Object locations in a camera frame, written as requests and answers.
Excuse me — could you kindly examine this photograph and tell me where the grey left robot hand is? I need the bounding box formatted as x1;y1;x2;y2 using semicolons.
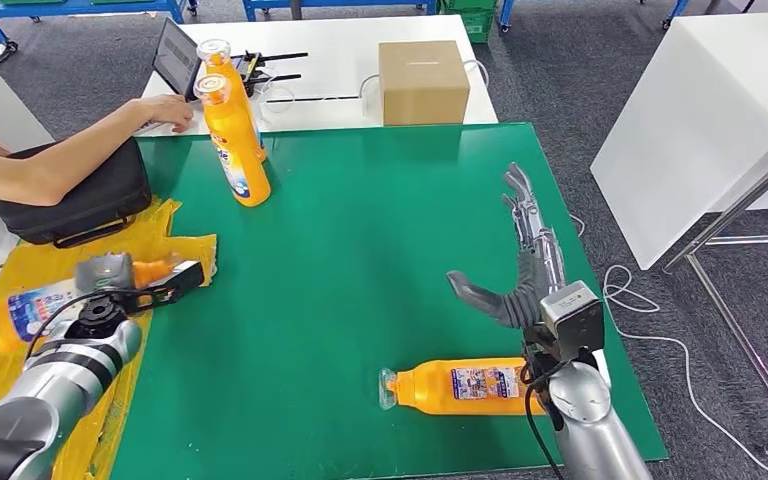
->
74;253;136;294

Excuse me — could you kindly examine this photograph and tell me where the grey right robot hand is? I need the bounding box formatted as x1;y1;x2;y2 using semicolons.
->
446;162;568;331

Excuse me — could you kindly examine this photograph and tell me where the orange detergent bottle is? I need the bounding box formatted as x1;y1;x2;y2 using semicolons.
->
196;38;269;164
193;72;273;209
377;357;550;417
0;254;187;356

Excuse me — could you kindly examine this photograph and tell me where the black zip case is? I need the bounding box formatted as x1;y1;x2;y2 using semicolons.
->
0;137;153;250

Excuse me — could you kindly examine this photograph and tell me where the yellow taped sheet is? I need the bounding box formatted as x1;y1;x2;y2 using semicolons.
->
0;195;218;480

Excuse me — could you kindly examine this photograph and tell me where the person's right hand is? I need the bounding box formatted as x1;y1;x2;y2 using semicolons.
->
133;93;196;134

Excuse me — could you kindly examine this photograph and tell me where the green table mat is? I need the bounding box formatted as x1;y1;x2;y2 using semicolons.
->
108;122;669;480

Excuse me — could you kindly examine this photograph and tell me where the white table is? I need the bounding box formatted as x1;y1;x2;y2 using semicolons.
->
589;11;768;272
133;15;499;138
0;44;55;154

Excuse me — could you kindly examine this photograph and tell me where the brown cardboard box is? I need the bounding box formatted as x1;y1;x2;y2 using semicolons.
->
377;40;472;127

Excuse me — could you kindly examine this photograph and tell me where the black remote with antennas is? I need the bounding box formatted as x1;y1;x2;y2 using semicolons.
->
232;50;310;91

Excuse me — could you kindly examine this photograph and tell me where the green plastic crate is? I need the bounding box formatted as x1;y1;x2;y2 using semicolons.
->
438;0;498;45

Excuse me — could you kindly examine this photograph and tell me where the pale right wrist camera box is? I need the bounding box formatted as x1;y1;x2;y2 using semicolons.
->
539;280;606;364

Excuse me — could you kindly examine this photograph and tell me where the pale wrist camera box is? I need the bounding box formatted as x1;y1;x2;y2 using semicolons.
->
539;280;606;364
150;260;206;301

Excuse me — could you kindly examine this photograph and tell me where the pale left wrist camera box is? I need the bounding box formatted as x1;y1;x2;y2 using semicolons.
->
150;260;206;301

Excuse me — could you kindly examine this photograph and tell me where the silver metal stand frame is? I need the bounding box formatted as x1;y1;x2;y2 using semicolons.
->
662;102;768;458

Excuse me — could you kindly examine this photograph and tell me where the looped white cable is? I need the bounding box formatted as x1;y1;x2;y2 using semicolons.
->
254;69;298;127

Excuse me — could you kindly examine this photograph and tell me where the white cable by box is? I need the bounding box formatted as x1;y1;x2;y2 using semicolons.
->
356;59;491;121

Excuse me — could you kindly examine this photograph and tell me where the blue metal shelf frame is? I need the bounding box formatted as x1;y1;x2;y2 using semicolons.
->
497;0;693;33
241;0;440;21
0;0;200;54

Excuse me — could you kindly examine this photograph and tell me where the thin black cable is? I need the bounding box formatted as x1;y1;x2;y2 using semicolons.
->
265;95;362;105

